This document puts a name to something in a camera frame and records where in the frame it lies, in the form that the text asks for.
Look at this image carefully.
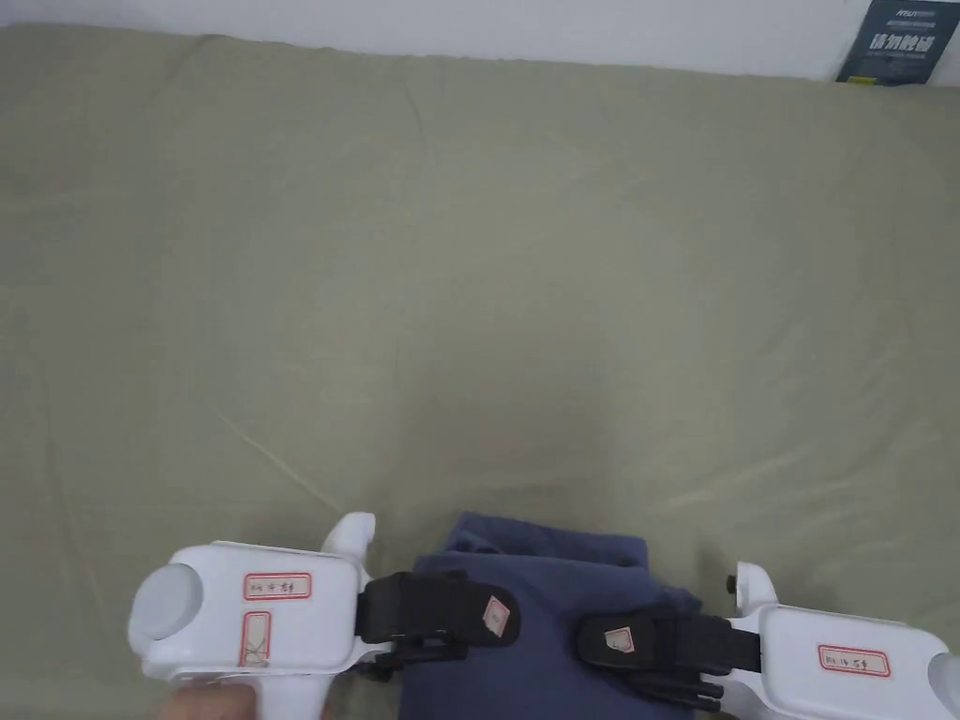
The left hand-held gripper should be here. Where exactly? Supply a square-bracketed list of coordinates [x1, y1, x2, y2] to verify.
[127, 512, 525, 720]

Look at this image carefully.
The bed with pale green sheet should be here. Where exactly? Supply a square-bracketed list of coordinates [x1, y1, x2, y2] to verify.
[0, 22, 960, 720]

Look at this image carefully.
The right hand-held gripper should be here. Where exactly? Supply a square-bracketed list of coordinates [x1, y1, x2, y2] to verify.
[574, 562, 960, 720]

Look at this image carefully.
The person's left hand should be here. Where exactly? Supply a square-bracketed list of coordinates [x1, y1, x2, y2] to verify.
[164, 682, 262, 720]

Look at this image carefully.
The dark blue printed sign card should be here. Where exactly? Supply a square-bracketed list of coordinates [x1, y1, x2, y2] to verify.
[834, 0, 953, 86]

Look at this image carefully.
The dark blue garment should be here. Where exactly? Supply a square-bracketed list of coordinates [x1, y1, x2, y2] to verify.
[397, 512, 704, 720]

